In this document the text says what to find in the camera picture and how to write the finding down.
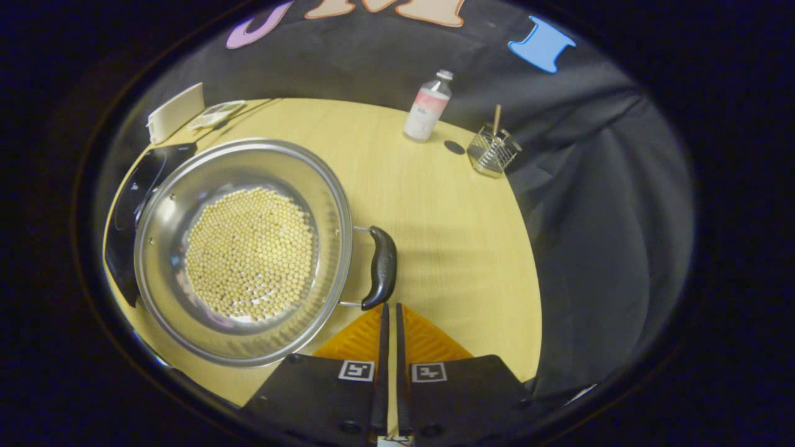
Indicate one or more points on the black induction cooktop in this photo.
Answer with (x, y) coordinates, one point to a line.
(127, 211)

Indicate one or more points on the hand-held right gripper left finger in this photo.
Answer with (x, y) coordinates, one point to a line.
(382, 372)

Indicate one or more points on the small bottle with pink label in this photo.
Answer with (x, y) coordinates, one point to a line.
(425, 112)

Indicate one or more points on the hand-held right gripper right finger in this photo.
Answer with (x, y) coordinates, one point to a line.
(402, 372)

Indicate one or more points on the white divided dish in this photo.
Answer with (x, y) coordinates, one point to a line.
(214, 115)

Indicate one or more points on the pile of yellow soybeans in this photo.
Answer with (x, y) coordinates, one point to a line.
(248, 254)

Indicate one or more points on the white toaster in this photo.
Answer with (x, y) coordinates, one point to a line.
(177, 113)

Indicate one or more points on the stainless steel pot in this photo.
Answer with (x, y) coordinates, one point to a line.
(186, 186)

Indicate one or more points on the wooden stick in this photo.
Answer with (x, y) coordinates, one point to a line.
(496, 118)

